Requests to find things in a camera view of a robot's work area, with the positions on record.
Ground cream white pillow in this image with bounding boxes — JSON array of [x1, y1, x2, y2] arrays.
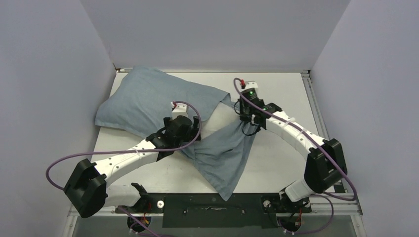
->
[[201, 102, 239, 139]]

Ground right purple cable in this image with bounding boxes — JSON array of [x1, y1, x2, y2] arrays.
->
[[233, 77, 358, 235]]

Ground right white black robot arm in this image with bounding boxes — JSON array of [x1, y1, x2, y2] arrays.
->
[[237, 87, 347, 211]]

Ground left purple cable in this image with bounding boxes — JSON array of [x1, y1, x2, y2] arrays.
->
[[45, 100, 203, 237]]

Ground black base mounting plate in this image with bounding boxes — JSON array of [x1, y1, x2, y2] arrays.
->
[[125, 193, 312, 228]]

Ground purple cable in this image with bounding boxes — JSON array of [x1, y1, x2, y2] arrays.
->
[[45, 100, 203, 237], [233, 77, 358, 235]]

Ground patchwork and blue pillowcase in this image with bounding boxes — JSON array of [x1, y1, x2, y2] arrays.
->
[[95, 66, 255, 200]]

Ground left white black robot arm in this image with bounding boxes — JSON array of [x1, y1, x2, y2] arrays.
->
[[63, 116, 202, 218]]

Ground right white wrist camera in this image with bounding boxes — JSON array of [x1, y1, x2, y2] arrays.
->
[[240, 79, 259, 91]]

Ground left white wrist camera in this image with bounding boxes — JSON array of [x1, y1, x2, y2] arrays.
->
[[171, 102, 188, 120]]

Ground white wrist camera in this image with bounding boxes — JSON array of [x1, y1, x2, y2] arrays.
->
[[240, 79, 259, 91], [171, 102, 188, 120]]

